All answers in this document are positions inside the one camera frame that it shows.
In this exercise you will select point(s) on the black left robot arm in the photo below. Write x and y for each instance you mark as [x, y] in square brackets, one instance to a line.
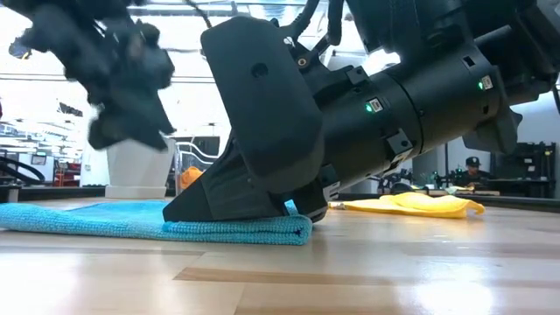
[52, 6]

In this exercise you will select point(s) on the blue microfiber towel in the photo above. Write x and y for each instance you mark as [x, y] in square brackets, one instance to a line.
[131, 223]

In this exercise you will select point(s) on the person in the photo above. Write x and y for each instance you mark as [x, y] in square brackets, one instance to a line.
[472, 174]

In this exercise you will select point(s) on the white hexagonal planter pot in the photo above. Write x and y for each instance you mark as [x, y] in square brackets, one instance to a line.
[140, 170]

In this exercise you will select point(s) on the red shelving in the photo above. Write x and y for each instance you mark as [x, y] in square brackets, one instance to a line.
[70, 172]

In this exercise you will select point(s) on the green exit sign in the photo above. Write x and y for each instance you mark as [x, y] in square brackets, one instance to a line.
[41, 153]

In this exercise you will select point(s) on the black background robot arm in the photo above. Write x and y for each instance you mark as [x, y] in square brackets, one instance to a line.
[394, 179]

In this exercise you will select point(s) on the orange microfiber towel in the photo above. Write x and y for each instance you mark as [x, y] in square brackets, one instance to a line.
[190, 176]

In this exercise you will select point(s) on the black cabinet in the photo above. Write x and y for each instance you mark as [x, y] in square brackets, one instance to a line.
[531, 166]

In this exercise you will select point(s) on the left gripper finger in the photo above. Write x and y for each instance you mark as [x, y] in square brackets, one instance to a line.
[131, 122]

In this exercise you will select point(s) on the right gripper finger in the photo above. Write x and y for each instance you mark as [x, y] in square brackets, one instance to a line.
[312, 203]
[223, 197]

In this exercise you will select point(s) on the clear plastic bin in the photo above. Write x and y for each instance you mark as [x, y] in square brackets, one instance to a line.
[184, 153]

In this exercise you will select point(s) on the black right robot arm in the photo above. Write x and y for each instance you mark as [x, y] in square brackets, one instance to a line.
[437, 65]

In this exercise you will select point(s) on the black gantry frame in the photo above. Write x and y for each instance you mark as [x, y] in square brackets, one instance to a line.
[446, 157]

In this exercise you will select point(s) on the yellow microfiber towel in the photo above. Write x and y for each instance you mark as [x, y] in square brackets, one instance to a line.
[415, 203]

